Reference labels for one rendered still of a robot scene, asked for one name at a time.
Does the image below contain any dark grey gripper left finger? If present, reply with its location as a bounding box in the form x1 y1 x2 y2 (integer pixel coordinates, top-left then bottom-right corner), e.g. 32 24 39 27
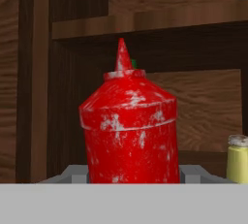
40 164 90 184

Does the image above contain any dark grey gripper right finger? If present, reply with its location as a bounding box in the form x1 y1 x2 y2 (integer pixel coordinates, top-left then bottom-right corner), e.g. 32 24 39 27
178 164 234 184

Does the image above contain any red condiment bottle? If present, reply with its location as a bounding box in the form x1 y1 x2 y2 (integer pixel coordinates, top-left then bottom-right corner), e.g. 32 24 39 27
77 37 181 184

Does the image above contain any yellow shaker with silver lid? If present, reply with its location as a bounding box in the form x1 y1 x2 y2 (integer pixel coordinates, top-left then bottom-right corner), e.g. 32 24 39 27
226 134 248 184

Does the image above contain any dark wooden cabinet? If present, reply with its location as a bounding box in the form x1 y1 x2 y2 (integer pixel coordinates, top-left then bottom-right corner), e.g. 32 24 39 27
0 0 248 184

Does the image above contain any green-tipped condiment bottle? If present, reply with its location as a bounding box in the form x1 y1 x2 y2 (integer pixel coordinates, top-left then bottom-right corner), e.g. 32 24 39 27
130 58 139 71

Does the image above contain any wooden cabinet shelf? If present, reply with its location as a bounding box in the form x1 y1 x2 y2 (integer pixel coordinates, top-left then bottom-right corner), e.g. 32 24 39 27
51 0 248 41

